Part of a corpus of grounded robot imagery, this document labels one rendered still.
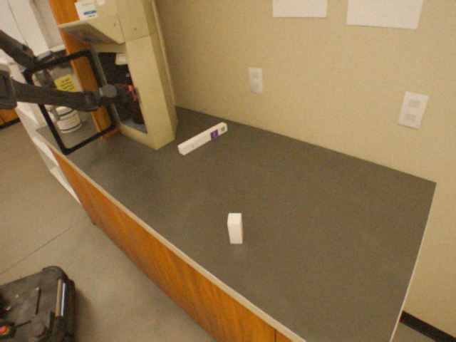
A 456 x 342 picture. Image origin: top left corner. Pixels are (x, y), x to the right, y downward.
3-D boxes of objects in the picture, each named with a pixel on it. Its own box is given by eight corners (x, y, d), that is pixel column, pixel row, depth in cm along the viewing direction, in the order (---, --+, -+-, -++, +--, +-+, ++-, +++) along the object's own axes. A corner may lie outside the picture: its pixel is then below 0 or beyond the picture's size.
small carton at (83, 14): (92, 18, 89) (87, 1, 86) (97, 16, 86) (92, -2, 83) (80, 20, 86) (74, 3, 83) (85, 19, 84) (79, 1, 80)
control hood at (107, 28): (90, 43, 107) (82, 19, 101) (125, 42, 89) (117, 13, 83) (65, 50, 101) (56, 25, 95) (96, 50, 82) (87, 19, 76)
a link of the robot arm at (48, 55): (20, 50, 96) (18, 60, 92) (42, 36, 96) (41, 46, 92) (40, 70, 107) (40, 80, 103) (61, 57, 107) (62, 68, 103)
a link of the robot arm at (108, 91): (78, 93, 101) (83, 112, 102) (83, 81, 93) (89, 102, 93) (105, 90, 109) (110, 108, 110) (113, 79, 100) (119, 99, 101)
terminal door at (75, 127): (117, 127, 130) (90, 48, 107) (64, 157, 111) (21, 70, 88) (116, 127, 131) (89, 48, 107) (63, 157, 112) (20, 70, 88)
